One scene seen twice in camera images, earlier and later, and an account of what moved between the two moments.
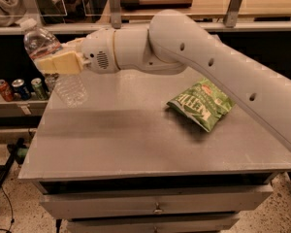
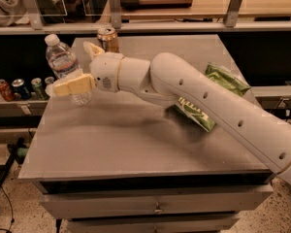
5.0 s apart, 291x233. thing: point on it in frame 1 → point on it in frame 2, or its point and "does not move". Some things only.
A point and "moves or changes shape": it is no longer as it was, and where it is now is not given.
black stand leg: (16, 151) does not move
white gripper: (96, 52) → (105, 71)
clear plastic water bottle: (69, 88) moves or changes shape
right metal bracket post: (234, 5) does not move
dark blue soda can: (20, 90) does not move
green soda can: (39, 89) does not move
